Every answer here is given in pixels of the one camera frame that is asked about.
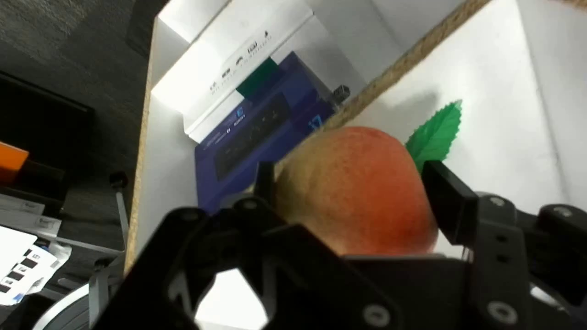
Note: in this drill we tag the orange peach with green leaf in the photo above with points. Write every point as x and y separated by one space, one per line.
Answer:
360 190

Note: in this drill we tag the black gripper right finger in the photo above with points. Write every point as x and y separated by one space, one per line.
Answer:
525 263

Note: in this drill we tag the black box with orange patch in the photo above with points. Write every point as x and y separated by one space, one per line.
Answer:
43 122

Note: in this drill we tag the white wooden shelf unit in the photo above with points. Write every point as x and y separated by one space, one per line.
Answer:
520 93

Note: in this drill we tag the white printed sheet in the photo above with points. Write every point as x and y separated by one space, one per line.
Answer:
19 263

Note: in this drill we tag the flat white box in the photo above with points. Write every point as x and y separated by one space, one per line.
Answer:
245 49

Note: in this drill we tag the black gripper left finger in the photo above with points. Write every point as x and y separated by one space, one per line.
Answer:
245 263

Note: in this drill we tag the blue box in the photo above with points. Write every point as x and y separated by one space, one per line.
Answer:
268 129

